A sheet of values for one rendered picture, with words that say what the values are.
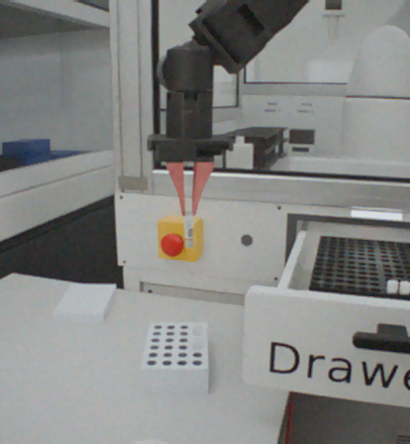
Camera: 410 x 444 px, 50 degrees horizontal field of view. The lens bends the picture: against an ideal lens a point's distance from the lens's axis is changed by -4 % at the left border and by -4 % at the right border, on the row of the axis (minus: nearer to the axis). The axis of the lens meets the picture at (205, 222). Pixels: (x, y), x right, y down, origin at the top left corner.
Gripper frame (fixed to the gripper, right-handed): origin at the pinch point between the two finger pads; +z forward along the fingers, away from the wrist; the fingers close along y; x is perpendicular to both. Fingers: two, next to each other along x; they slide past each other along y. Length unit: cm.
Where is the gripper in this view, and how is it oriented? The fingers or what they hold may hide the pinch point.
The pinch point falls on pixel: (188, 208)
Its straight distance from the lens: 58.8
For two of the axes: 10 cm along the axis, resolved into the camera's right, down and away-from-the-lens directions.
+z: -0.2, 9.6, 2.9
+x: 0.8, 2.9, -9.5
